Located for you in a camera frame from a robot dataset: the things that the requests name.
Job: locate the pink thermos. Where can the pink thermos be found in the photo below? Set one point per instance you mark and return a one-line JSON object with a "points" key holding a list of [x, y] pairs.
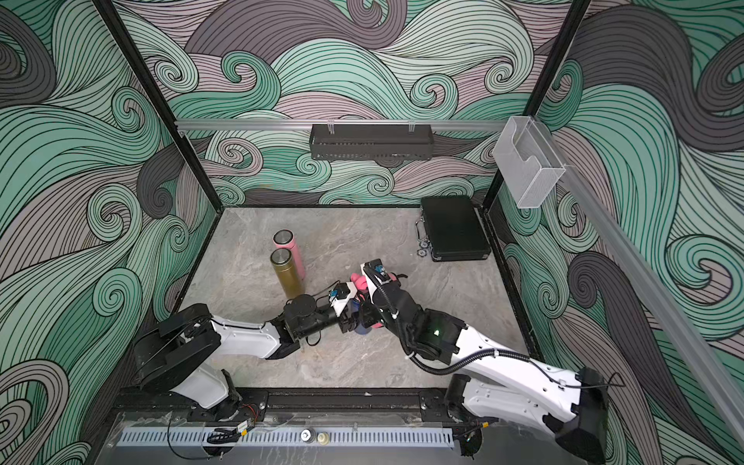
{"points": [[286, 239]]}

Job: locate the black wall shelf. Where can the black wall shelf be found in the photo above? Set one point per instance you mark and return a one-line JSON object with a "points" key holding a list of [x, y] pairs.
{"points": [[371, 142]]}

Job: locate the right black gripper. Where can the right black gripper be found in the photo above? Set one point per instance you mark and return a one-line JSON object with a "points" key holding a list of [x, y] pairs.
{"points": [[368, 318]]}

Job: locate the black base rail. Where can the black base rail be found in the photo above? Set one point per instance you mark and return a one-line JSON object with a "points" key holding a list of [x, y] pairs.
{"points": [[428, 404]]}

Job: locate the gold thermos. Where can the gold thermos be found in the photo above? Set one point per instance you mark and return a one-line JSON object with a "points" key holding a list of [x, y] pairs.
{"points": [[284, 266]]}

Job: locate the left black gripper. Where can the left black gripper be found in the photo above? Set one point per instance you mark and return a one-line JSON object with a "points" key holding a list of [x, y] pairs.
{"points": [[352, 323]]}

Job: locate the pink microfiber cloth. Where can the pink microfiber cloth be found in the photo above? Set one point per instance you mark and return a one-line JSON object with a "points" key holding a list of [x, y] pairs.
{"points": [[360, 283]]}

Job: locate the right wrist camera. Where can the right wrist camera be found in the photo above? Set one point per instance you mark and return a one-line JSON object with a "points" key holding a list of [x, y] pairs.
{"points": [[375, 274]]}

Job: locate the metal rings on case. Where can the metal rings on case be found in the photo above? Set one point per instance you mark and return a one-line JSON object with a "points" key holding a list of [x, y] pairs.
{"points": [[422, 241]]}

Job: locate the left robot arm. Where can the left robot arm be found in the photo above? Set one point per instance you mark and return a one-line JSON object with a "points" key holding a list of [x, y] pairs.
{"points": [[172, 357]]}

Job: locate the black case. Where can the black case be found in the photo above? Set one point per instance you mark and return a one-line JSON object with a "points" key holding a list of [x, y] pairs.
{"points": [[454, 229]]}

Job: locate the blue thermos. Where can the blue thermos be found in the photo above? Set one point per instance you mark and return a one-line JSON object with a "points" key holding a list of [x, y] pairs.
{"points": [[363, 325]]}

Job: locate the white slotted cable duct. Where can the white slotted cable duct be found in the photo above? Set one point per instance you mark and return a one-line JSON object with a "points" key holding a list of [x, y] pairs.
{"points": [[294, 436]]}

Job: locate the clear plastic wall holder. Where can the clear plastic wall holder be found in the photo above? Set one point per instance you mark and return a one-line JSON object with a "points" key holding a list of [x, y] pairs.
{"points": [[528, 158]]}

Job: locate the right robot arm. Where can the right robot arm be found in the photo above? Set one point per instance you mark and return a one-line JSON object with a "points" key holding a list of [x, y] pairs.
{"points": [[490, 381]]}

